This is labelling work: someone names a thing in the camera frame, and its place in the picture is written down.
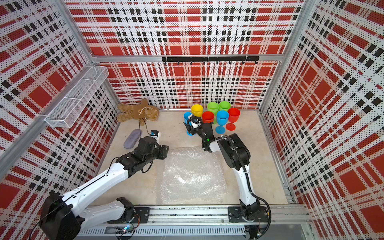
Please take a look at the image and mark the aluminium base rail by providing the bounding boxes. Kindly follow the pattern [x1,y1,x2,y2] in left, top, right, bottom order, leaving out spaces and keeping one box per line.
[77,205,316,240]

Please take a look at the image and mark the green circuit board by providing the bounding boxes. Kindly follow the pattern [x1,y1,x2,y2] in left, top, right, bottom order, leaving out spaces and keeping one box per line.
[115,225,136,237]

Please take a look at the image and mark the green wine glass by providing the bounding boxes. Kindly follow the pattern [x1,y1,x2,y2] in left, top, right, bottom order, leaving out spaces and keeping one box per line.
[207,102,220,124]
[219,101,231,112]

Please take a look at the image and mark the black hook rail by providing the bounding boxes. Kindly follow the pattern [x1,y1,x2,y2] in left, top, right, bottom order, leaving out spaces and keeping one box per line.
[162,56,260,64]

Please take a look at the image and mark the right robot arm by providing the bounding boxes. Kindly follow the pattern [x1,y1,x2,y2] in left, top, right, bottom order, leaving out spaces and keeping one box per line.
[184,114,272,225]

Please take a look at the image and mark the purple glass in bubble wrap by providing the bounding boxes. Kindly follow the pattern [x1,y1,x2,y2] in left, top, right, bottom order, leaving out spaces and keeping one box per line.
[123,129,142,149]

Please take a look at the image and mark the light blue glass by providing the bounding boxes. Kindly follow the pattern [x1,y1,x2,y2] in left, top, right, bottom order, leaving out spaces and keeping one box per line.
[216,111,229,135]

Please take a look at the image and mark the yellow glass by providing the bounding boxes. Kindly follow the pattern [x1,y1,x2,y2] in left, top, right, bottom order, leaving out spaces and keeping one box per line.
[191,105,204,118]

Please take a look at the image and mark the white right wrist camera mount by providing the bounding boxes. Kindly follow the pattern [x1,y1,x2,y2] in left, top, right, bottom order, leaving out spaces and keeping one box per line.
[187,115,202,129]

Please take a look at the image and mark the red glass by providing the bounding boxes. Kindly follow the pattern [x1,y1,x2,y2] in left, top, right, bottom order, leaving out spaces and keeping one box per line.
[226,108,241,131]

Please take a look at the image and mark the white wire mesh basket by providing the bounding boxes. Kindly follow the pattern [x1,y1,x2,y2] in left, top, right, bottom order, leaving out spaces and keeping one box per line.
[45,66,109,128]

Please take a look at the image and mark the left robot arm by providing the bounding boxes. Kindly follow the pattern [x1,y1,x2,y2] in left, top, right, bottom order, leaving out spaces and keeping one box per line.
[38,137,170,240]

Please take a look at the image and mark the bubble wrap sheet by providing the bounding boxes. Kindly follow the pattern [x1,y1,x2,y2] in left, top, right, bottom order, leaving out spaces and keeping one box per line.
[156,146,228,205]

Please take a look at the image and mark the pink glass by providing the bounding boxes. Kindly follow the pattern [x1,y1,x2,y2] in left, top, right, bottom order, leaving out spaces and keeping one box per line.
[202,111,215,123]

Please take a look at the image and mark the brown teddy bear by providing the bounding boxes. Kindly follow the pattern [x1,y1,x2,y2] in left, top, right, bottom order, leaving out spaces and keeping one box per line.
[117,99,160,123]

